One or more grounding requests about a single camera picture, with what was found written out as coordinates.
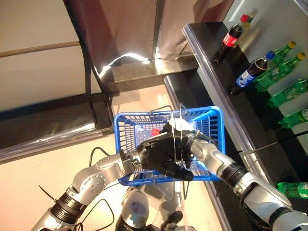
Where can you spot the blue plastic shopping basket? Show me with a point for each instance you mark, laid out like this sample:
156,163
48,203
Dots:
118,118

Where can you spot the black robot right foot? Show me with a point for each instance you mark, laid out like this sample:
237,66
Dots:
172,219

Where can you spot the black side shelf board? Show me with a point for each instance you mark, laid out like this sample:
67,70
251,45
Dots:
48,134

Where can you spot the cola bottle red cap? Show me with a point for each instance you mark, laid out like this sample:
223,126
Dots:
228,41
155,132

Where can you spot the blue label cola bottle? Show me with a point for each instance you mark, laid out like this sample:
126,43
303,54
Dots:
247,77

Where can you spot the small yellow drink bottle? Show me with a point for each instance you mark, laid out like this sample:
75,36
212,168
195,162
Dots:
249,21

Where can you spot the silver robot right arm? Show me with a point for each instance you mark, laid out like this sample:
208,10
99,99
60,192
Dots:
211,156

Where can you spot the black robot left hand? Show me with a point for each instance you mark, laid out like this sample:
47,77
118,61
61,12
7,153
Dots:
156,156

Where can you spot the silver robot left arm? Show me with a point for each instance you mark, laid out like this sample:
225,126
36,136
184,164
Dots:
96,178

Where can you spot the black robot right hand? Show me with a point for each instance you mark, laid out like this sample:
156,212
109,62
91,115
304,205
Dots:
179,134

